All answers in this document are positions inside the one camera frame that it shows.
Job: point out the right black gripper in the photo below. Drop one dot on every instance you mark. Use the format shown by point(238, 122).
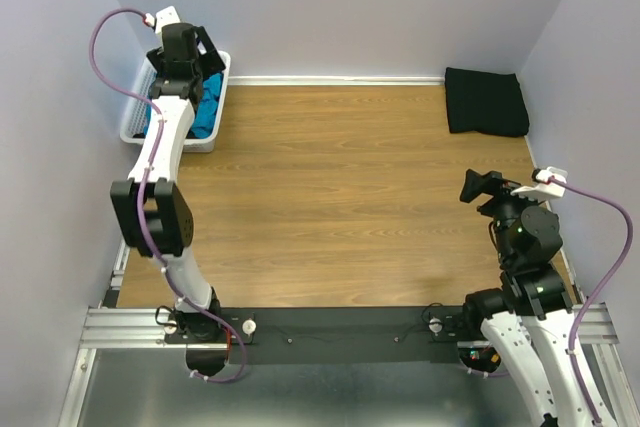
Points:
point(494, 183)

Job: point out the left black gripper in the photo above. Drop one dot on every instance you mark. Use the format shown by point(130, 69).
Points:
point(210, 61)

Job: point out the blue t-shirt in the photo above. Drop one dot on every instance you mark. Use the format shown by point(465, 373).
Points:
point(205, 117)

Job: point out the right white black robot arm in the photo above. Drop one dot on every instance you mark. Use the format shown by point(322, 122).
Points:
point(530, 319)

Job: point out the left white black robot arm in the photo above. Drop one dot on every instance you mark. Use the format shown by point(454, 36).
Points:
point(152, 213)

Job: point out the folded black t-shirt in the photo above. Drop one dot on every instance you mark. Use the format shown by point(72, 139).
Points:
point(485, 102)

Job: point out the white plastic laundry basket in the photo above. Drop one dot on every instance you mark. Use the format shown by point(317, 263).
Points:
point(135, 121)

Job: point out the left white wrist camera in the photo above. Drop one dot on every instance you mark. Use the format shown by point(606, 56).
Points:
point(165, 17)

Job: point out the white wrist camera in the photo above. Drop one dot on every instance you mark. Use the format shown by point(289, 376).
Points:
point(548, 184)
point(165, 17)

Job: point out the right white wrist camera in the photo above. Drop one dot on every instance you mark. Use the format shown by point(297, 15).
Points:
point(548, 184)

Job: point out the aluminium frame rail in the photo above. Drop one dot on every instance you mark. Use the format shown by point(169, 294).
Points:
point(126, 374)

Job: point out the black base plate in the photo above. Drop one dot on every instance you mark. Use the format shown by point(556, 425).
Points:
point(434, 333)

